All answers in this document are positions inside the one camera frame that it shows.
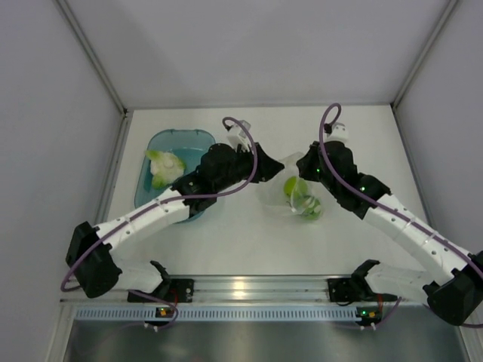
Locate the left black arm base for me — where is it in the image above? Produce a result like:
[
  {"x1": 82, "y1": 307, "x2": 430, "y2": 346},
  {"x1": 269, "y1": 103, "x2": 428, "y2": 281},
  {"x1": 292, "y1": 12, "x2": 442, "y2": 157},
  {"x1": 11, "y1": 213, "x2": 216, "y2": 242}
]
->
[{"x1": 127, "y1": 278, "x2": 195, "y2": 304}]

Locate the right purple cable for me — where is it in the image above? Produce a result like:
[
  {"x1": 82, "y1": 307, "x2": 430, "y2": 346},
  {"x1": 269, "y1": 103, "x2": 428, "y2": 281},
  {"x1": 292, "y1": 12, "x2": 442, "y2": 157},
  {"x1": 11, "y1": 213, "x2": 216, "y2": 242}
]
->
[{"x1": 319, "y1": 104, "x2": 483, "y2": 327}]

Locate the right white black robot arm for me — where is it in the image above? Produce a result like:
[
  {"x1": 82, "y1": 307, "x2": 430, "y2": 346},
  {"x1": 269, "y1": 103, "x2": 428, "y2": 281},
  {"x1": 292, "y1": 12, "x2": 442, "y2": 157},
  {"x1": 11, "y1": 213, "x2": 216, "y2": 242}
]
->
[{"x1": 296, "y1": 141, "x2": 482, "y2": 326}]

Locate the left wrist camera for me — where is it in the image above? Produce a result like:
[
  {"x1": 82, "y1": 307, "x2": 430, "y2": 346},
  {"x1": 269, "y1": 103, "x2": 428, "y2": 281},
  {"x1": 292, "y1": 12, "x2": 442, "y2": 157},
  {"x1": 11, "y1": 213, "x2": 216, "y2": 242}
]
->
[{"x1": 226, "y1": 124, "x2": 251, "y2": 149}]

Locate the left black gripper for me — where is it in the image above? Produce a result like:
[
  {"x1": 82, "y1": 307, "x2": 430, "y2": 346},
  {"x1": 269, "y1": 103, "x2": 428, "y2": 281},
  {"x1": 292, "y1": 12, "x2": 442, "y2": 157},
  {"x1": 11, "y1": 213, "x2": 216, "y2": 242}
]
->
[{"x1": 214, "y1": 142, "x2": 285, "y2": 192}]

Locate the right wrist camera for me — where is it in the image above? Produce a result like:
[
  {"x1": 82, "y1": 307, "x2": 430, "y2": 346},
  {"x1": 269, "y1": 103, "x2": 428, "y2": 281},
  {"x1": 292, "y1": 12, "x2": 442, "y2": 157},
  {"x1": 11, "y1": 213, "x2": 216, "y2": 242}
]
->
[{"x1": 324, "y1": 122, "x2": 349, "y2": 144}]

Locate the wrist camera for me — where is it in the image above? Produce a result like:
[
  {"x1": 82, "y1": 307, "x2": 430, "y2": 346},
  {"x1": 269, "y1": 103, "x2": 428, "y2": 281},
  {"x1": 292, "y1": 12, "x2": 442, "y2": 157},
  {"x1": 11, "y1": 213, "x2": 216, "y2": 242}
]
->
[
  {"x1": 324, "y1": 122, "x2": 349, "y2": 144},
  {"x1": 226, "y1": 124, "x2": 251, "y2": 149}
]

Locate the grey slotted cable duct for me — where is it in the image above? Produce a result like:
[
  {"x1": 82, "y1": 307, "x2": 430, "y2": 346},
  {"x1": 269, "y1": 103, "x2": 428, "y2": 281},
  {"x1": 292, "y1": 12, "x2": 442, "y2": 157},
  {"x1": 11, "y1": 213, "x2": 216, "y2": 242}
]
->
[{"x1": 75, "y1": 305, "x2": 361, "y2": 322}]

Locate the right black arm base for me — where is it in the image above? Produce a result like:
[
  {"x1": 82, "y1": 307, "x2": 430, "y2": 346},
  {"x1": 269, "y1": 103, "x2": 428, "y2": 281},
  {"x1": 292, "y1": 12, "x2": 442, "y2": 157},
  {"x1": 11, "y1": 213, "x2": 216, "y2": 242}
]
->
[{"x1": 327, "y1": 278, "x2": 368, "y2": 304}]

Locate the aluminium mounting rail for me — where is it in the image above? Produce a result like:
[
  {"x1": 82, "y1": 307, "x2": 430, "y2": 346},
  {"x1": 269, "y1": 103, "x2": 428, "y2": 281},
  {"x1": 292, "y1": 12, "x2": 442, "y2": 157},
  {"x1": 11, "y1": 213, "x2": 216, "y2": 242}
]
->
[{"x1": 60, "y1": 274, "x2": 472, "y2": 306}]

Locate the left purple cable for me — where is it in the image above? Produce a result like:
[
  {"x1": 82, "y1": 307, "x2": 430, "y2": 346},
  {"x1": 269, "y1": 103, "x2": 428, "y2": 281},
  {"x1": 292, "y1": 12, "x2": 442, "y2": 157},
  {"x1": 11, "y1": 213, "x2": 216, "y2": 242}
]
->
[{"x1": 60, "y1": 116, "x2": 260, "y2": 293}]

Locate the purple cable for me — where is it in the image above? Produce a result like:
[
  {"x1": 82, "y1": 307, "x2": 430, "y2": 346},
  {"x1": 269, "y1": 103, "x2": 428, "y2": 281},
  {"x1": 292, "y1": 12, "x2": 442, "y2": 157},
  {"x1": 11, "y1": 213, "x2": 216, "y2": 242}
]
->
[
  {"x1": 60, "y1": 116, "x2": 260, "y2": 293},
  {"x1": 319, "y1": 104, "x2": 483, "y2": 327}
]

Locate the teal plastic bin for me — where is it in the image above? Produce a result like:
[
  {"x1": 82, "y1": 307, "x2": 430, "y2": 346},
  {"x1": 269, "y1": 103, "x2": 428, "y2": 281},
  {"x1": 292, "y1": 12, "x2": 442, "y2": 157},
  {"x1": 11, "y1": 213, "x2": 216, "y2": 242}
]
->
[{"x1": 134, "y1": 129, "x2": 215, "y2": 208}]

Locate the clear zip top bag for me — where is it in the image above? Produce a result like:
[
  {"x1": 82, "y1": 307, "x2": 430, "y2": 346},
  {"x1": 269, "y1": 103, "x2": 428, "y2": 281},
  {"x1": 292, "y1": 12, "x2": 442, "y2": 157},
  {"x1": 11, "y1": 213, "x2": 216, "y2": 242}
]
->
[{"x1": 256, "y1": 152, "x2": 325, "y2": 220}]

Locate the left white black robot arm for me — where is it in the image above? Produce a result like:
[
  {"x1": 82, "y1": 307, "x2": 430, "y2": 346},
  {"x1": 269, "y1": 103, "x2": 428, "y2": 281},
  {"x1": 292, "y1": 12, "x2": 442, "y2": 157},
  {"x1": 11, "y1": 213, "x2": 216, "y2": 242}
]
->
[{"x1": 66, "y1": 143, "x2": 285, "y2": 301}]

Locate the green fake fruit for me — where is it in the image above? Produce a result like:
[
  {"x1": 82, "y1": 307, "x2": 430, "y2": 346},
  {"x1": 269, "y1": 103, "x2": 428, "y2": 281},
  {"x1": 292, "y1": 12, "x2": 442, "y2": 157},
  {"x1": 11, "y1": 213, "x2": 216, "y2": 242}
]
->
[
  {"x1": 297, "y1": 196, "x2": 324, "y2": 220},
  {"x1": 283, "y1": 176, "x2": 309, "y2": 198}
]

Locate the fake cauliflower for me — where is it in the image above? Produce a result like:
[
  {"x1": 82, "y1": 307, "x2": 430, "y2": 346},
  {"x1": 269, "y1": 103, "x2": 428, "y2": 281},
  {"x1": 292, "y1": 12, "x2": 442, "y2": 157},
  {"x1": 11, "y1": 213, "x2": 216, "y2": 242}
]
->
[{"x1": 145, "y1": 149, "x2": 186, "y2": 189}]

